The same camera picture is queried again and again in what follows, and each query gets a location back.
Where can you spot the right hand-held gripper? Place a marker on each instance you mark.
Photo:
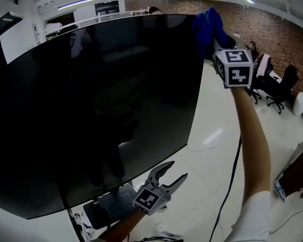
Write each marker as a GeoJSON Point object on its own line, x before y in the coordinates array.
{"type": "Point", "coordinates": [236, 69]}

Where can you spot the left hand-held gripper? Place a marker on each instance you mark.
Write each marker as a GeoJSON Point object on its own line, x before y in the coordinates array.
{"type": "Point", "coordinates": [149, 200]}

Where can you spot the blue microfiber cloth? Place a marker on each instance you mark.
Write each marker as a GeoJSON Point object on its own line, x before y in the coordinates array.
{"type": "Point", "coordinates": [207, 31]}

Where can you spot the large black TV screen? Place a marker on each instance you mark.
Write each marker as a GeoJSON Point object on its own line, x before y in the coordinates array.
{"type": "Point", "coordinates": [91, 110]}

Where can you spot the person's right forearm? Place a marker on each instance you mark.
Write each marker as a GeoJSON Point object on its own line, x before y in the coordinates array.
{"type": "Point", "coordinates": [252, 145]}

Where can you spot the person's left forearm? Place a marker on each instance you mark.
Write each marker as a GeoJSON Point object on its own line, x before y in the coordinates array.
{"type": "Point", "coordinates": [123, 227]}

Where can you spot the office chair with pink garment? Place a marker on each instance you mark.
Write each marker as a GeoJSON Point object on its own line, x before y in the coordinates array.
{"type": "Point", "coordinates": [261, 72]}

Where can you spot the black office chair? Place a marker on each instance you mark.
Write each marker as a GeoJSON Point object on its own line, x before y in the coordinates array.
{"type": "Point", "coordinates": [285, 84]}

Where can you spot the black screen stand base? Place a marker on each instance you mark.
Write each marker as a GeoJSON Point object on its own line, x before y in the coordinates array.
{"type": "Point", "coordinates": [106, 210]}

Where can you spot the white rounded container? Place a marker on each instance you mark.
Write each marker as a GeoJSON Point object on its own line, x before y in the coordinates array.
{"type": "Point", "coordinates": [300, 103]}

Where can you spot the person's white shirt sleeve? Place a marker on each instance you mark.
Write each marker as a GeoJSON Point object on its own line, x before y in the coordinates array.
{"type": "Point", "coordinates": [252, 220]}

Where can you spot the black wall panel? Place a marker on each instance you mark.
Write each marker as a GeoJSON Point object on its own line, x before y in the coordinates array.
{"type": "Point", "coordinates": [2, 34]}

